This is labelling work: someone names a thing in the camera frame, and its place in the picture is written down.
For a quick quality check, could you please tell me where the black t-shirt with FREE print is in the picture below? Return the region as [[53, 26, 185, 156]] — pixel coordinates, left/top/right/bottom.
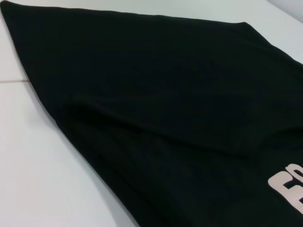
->
[[0, 0, 303, 227]]

